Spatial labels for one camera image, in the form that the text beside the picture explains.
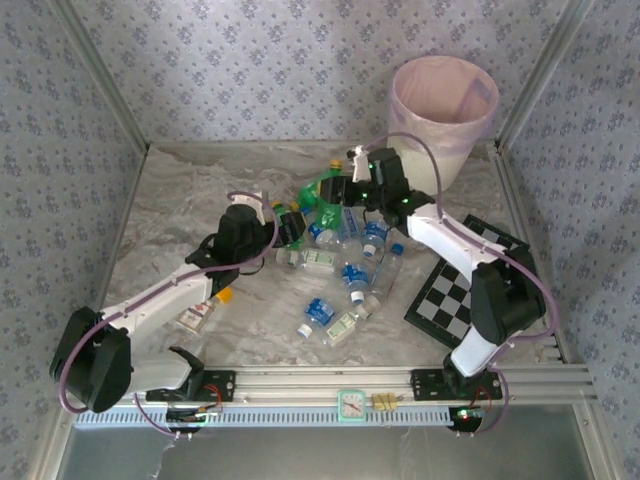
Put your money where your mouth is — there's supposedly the blue-label bottle blue cap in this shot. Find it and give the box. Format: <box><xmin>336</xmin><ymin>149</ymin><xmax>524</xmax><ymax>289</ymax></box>
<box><xmin>306</xmin><ymin>219</ymin><xmax>347</xmax><ymax>255</ymax></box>

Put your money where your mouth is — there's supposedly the clear bottle blue print label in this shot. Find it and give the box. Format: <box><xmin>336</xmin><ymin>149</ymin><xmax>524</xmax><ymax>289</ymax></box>
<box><xmin>338</xmin><ymin>206</ymin><xmax>365</xmax><ymax>251</ymax></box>

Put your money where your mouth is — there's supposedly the blue-label bottle white cap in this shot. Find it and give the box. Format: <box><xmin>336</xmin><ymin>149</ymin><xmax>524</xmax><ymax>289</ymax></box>
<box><xmin>361</xmin><ymin>218</ymin><xmax>392</xmax><ymax>259</ymax></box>
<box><xmin>340</xmin><ymin>263</ymin><xmax>372</xmax><ymax>305</ymax></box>
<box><xmin>296</xmin><ymin>297</ymin><xmax>336</xmax><ymax>340</ymax></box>

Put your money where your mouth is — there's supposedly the clear bottle blue cap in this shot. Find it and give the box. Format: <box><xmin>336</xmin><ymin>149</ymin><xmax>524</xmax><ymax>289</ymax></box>
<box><xmin>375</xmin><ymin>242</ymin><xmax>406</xmax><ymax>300</ymax></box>

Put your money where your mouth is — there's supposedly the white trash bin with liner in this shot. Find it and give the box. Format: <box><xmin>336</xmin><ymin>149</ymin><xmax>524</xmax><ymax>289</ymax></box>
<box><xmin>388</xmin><ymin>54</ymin><xmax>501</xmax><ymax>157</ymax></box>

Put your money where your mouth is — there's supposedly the red-label bottle yellow cap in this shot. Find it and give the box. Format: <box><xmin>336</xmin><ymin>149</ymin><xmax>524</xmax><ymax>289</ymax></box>
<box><xmin>174</xmin><ymin>287</ymin><xmax>235</xmax><ymax>335</ymax></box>

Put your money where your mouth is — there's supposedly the black grey chessboard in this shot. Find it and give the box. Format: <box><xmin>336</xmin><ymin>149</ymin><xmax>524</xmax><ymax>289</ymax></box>
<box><xmin>403</xmin><ymin>214</ymin><xmax>532</xmax><ymax>351</ymax></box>

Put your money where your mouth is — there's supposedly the small mint green clock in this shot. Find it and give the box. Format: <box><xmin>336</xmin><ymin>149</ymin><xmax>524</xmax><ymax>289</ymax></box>
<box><xmin>336</xmin><ymin>389</ymin><xmax>368</xmax><ymax>426</ymax></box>

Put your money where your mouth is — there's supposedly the left circuit board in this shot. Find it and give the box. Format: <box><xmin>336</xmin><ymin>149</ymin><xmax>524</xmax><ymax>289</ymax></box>
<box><xmin>165</xmin><ymin>407</ymin><xmax>212</xmax><ymax>434</ymax></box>

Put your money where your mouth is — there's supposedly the circuit board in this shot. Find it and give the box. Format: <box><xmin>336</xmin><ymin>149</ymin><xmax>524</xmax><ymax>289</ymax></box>
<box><xmin>449</xmin><ymin>405</ymin><xmax>490</xmax><ymax>432</ymax></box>
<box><xmin>165</xmin><ymin>407</ymin><xmax>212</xmax><ymax>434</ymax></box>

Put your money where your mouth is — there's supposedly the grey metal panel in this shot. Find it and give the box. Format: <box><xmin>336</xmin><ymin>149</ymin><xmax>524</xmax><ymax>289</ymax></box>
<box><xmin>54</xmin><ymin>424</ymin><xmax>599</xmax><ymax>480</ymax></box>

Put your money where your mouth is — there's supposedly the right circuit board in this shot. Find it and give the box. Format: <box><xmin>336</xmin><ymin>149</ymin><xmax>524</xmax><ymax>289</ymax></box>
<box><xmin>449</xmin><ymin>405</ymin><xmax>490</xmax><ymax>432</ymax></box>

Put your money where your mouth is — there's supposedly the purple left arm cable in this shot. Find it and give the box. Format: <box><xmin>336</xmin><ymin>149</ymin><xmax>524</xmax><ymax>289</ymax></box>
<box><xmin>57</xmin><ymin>191</ymin><xmax>281</xmax><ymax>442</ymax></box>

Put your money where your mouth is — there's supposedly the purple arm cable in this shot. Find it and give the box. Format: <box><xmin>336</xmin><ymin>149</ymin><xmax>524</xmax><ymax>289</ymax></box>
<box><xmin>364</xmin><ymin>132</ymin><xmax>560</xmax><ymax>441</ymax></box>
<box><xmin>57</xmin><ymin>191</ymin><xmax>281</xmax><ymax>442</ymax></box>

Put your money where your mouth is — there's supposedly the thin black left gripper cable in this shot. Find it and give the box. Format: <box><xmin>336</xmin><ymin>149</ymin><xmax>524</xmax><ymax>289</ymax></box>
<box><xmin>238</xmin><ymin>255</ymin><xmax>267</xmax><ymax>277</ymax></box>

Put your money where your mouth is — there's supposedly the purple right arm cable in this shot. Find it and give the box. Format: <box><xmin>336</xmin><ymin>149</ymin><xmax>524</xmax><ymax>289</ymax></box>
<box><xmin>364</xmin><ymin>132</ymin><xmax>560</xmax><ymax>441</ymax></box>

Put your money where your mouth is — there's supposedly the wide aluminium side rail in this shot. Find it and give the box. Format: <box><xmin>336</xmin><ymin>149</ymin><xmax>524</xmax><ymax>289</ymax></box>
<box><xmin>492</xmin><ymin>141</ymin><xmax>572</xmax><ymax>365</ymax></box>

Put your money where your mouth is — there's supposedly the narrow aluminium side rail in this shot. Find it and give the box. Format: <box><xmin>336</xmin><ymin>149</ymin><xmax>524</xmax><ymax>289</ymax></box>
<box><xmin>92</xmin><ymin>143</ymin><xmax>152</xmax><ymax>321</ymax></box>

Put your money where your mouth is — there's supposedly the aluminium table rail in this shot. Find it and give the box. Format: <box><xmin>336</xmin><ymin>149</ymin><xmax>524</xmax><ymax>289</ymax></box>
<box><xmin>52</xmin><ymin>363</ymin><xmax>600</xmax><ymax>407</ymax></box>

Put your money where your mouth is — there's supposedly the grey slotted cable duct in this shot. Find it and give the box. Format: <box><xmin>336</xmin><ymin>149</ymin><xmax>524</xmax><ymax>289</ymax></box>
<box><xmin>74</xmin><ymin>402</ymin><xmax>485</xmax><ymax>429</ymax></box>

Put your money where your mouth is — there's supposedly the aluminium frame post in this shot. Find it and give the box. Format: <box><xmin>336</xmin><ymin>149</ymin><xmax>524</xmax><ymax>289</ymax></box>
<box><xmin>494</xmin><ymin>0</ymin><xmax>599</xmax><ymax>151</ymax></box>
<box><xmin>47</xmin><ymin>0</ymin><xmax>152</xmax><ymax>154</ymax></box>

